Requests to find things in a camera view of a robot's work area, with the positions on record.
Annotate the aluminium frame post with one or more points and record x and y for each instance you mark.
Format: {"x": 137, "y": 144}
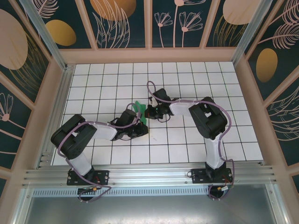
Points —
{"x": 251, "y": 35}
{"x": 46, "y": 35}

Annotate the green paper sheet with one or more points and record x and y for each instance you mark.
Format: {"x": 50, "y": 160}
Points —
{"x": 140, "y": 106}

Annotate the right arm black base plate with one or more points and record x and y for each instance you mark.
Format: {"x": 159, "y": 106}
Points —
{"x": 198, "y": 176}

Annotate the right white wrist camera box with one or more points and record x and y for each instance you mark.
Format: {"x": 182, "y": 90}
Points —
{"x": 153, "y": 101}

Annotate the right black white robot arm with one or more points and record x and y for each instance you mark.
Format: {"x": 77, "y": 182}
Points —
{"x": 208, "y": 119}

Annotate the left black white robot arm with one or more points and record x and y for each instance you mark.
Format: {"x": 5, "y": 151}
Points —
{"x": 72, "y": 140}

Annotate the metal sheet panel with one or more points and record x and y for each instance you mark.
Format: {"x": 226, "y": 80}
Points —
{"x": 149, "y": 210}

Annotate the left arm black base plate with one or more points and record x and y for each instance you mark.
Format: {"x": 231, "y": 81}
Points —
{"x": 102, "y": 177}

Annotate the aluminium mounting rail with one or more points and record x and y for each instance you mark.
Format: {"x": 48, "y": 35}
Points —
{"x": 149, "y": 172}

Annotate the aluminium side rail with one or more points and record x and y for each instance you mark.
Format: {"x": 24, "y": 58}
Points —
{"x": 63, "y": 93}

